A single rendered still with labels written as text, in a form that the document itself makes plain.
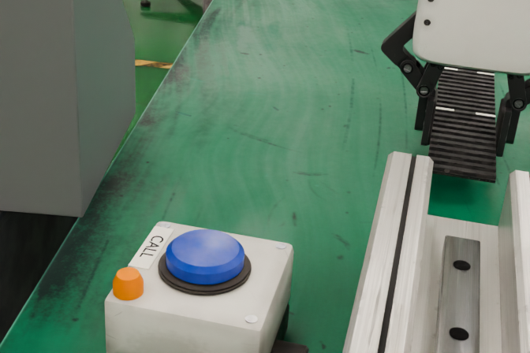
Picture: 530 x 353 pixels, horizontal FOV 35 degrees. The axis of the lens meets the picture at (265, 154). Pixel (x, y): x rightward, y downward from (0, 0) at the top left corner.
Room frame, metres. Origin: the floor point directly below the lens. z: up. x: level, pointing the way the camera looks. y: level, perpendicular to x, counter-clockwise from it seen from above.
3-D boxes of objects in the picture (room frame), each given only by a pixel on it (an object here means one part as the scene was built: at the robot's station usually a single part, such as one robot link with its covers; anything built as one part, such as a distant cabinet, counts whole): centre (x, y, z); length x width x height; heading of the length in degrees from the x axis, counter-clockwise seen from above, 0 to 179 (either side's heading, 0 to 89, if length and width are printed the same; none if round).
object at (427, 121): (0.62, -0.12, 0.83); 0.03 x 0.03 x 0.07; 79
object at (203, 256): (0.36, 0.03, 0.84); 0.04 x 0.04 x 0.02
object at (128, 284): (0.33, 0.06, 0.85); 0.02 x 0.02 x 0.01
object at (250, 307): (0.35, 0.02, 0.81); 0.10 x 0.08 x 0.06; 78
